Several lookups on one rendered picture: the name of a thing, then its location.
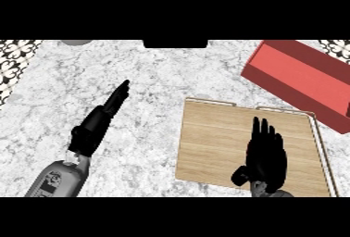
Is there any red box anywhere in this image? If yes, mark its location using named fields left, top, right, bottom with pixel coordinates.
left=239, top=40, right=350, bottom=135

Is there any wooden tray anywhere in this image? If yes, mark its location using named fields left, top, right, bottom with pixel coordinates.
left=174, top=97, right=341, bottom=198

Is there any grey round object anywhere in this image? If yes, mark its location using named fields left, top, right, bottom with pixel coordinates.
left=60, top=40, right=94, bottom=46

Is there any black appliance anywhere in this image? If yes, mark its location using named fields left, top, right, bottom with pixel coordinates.
left=142, top=40, right=210, bottom=49

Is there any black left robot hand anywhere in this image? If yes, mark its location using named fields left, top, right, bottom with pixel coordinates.
left=66, top=79, right=131, bottom=158

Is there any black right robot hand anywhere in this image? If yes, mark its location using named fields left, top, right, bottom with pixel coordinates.
left=230, top=116, right=289, bottom=194

